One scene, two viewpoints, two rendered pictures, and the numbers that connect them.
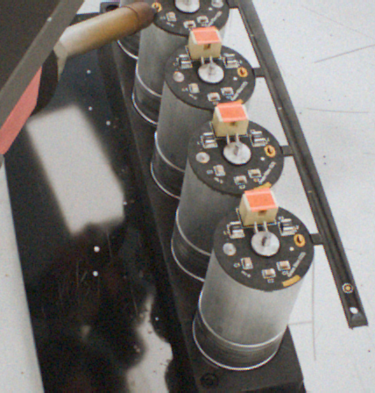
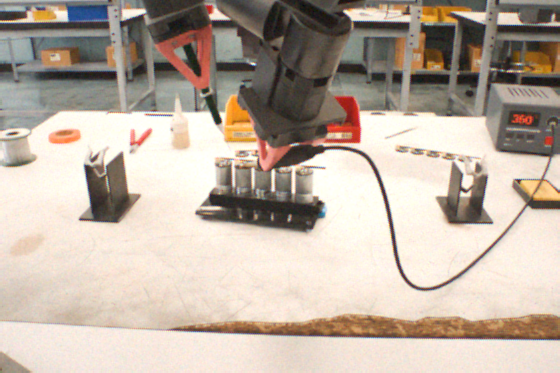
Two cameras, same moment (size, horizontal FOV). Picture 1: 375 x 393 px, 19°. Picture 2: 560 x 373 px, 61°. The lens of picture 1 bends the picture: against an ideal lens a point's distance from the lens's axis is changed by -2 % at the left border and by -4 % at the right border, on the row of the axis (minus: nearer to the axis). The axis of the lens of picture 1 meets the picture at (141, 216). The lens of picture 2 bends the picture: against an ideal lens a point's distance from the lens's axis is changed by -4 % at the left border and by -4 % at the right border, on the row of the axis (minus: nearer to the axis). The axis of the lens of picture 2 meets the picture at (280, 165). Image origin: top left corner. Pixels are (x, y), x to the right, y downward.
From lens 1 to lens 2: 51 cm
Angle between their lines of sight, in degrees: 53
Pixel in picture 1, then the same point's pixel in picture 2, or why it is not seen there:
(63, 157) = (243, 211)
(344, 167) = not seen: hidden behind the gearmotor
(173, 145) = (266, 184)
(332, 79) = not seen: hidden behind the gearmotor
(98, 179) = (252, 209)
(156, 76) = (247, 182)
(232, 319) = (309, 186)
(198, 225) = (287, 185)
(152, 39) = (244, 173)
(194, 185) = (284, 176)
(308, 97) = not seen: hidden behind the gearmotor
